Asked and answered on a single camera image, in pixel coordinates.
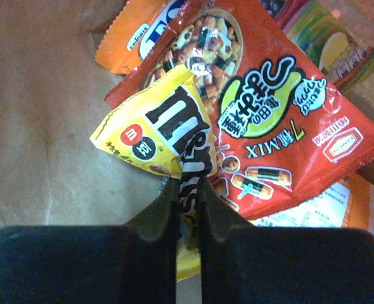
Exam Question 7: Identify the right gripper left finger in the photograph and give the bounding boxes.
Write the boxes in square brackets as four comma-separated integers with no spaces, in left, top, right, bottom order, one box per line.
[0,179,179,303]

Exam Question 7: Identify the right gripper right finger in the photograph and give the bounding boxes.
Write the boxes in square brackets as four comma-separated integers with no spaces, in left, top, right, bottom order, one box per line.
[197,180,374,303]

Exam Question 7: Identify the yellow candy packet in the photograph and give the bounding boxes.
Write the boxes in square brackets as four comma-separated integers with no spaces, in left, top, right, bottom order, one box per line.
[89,65,217,281]

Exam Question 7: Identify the red brown paper bag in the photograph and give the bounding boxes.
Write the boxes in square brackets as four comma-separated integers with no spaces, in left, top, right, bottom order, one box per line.
[0,0,374,304]

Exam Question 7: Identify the red rice cracker packet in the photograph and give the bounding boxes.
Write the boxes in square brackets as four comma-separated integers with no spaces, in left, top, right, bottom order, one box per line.
[105,1,374,219]

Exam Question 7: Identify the colourful striped candy packet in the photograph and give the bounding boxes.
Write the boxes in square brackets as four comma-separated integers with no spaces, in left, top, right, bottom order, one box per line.
[261,1,374,93]

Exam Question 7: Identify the orange blue snack packet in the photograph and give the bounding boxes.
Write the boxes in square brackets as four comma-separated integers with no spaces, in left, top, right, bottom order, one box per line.
[95,0,184,75]

